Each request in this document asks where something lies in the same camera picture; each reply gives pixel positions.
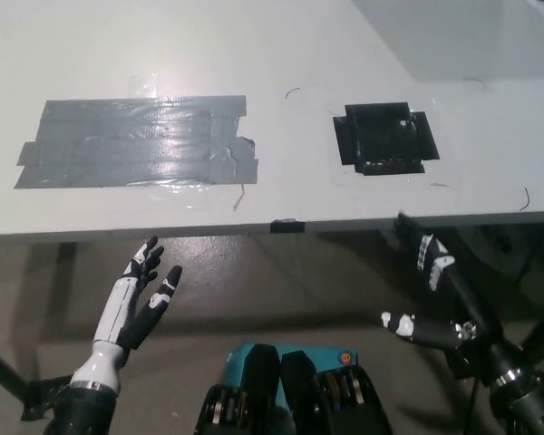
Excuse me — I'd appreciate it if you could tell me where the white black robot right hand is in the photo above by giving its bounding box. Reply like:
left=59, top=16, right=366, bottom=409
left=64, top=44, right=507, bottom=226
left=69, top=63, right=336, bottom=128
left=379, top=212, right=526, bottom=387

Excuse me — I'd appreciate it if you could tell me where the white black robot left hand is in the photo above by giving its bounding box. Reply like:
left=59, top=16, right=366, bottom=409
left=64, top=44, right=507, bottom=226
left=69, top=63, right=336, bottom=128
left=70, top=235, right=184, bottom=392

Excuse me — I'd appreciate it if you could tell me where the black teal robot torso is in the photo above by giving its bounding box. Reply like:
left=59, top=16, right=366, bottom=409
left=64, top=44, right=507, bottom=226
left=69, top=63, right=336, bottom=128
left=192, top=343, right=393, bottom=435

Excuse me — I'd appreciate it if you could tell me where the black metal table leg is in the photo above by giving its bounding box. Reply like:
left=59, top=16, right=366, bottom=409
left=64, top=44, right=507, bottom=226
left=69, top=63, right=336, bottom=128
left=502, top=253, right=544, bottom=363
left=0, top=339, right=33, bottom=404

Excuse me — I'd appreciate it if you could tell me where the small black tape strip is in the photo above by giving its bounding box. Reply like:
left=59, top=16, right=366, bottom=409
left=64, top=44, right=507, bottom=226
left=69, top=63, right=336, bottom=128
left=269, top=218, right=307, bottom=235

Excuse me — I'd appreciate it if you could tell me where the black tape square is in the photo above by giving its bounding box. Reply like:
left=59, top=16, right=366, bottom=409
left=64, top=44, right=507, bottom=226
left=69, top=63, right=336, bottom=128
left=332, top=101, right=441, bottom=177

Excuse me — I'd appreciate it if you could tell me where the grey duct tape patch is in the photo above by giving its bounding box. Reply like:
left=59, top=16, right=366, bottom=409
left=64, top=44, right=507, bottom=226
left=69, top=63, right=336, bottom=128
left=13, top=94, right=260, bottom=189

